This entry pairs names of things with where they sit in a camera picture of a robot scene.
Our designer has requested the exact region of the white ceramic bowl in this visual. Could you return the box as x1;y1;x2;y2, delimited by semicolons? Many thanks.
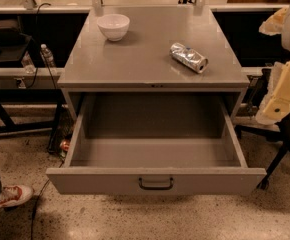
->
97;14;130;41

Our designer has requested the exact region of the clear water bottle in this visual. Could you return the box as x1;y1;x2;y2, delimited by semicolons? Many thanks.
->
21;52;36;74
41;44;57;74

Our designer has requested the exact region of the red can on floor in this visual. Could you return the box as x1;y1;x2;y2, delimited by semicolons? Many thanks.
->
60;139;70;152

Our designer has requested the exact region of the black hanging cable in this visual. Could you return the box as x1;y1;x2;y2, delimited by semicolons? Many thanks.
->
24;2;60;90

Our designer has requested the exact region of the open grey top drawer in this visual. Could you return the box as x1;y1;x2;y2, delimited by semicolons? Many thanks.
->
47;93;266;195

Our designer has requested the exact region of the black office chair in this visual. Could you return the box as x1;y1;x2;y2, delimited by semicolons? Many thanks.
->
234;113;290;189

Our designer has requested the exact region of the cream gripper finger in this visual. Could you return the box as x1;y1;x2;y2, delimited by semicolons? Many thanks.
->
259;7;288;36
256;61;290;125

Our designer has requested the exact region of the black floor cable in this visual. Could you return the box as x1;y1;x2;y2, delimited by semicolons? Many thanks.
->
29;160;65;240

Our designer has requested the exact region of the white red sneaker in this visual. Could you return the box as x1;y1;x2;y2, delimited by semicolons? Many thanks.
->
0;185;34;208

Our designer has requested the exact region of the black drawer handle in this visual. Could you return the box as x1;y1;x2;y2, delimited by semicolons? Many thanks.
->
138;177;174;191

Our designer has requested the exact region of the silver redbull can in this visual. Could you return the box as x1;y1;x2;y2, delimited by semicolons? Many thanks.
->
169;43;208;74

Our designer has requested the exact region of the grey cabinet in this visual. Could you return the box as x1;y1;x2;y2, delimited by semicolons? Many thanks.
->
58;5;249;115

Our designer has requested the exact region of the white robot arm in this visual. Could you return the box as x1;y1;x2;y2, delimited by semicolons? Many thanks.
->
256;5;290;125

